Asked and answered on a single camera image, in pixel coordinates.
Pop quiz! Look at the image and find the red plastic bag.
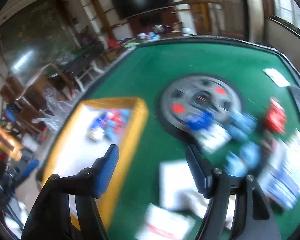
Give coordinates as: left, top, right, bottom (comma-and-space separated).
263, 97, 288, 133
111, 110, 125, 128

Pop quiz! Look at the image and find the large framed painting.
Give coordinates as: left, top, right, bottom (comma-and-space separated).
0, 0, 78, 80

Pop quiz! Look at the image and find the round grey table control panel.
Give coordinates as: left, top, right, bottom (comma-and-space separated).
160, 74, 241, 133

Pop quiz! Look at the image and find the white card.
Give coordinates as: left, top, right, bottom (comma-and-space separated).
263, 68, 290, 87

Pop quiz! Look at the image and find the clear plastic wrap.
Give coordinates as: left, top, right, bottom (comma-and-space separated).
31, 86, 74, 132

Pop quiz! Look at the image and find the blue face mask packet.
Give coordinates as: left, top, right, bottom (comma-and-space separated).
261, 130, 300, 210

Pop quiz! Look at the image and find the yellow rimmed white tray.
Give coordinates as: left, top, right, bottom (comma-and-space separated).
41, 97, 149, 232

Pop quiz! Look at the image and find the light blue towel bundle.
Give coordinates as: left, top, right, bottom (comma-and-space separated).
225, 142, 261, 178

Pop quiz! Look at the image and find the green side table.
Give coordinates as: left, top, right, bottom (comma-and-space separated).
63, 42, 105, 68

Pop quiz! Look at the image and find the blue white plastic bag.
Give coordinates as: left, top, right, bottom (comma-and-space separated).
89, 111, 108, 140

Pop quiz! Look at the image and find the white red print tissue pack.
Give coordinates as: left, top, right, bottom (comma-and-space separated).
135, 204, 197, 240

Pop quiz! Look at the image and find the blue print tissue pack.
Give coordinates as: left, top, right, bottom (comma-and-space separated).
185, 110, 231, 153

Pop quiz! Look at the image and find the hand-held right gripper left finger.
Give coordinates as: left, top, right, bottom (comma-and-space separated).
20, 144, 120, 240

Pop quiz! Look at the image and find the white chair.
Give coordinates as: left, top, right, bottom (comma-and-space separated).
71, 60, 105, 92

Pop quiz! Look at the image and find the white standing air conditioner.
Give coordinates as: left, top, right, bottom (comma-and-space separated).
242, 0, 268, 44

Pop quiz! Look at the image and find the light blue towel roll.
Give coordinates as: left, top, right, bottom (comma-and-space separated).
227, 111, 258, 143

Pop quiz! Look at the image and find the dark framed window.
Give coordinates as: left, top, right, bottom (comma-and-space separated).
267, 0, 300, 38

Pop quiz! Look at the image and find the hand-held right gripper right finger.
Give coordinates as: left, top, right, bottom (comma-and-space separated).
186, 145, 281, 240

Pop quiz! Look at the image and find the white dotted tissue pack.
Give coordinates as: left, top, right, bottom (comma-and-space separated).
159, 161, 215, 212

